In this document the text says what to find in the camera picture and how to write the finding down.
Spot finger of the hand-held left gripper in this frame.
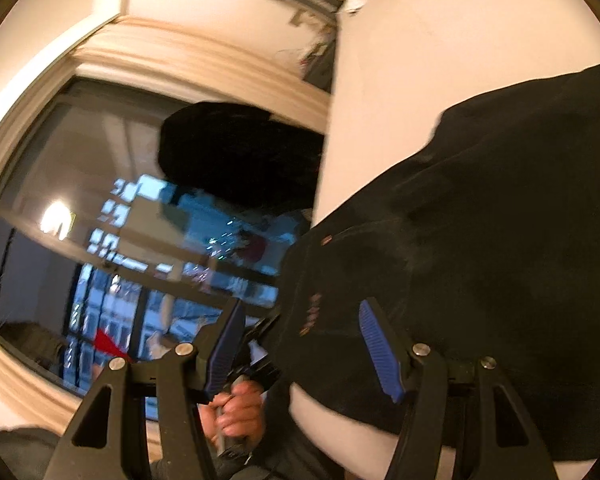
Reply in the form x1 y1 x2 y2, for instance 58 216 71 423
247 310 283 348

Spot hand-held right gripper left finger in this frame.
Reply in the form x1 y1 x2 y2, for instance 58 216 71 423
55 299 247 480

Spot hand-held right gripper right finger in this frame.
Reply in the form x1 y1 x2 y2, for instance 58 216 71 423
358 298 556 480

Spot black denim pants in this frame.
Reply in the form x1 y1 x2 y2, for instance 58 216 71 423
267 57 600 466

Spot person's left hand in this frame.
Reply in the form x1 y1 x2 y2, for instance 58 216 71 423
200 379 267 448

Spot large glass window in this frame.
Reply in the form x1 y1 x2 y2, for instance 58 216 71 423
0 77 326 421

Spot bed with white sheet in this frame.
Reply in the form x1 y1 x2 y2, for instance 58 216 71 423
290 0 600 480

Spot cream curtain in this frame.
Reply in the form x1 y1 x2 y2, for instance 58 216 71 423
72 15 333 133

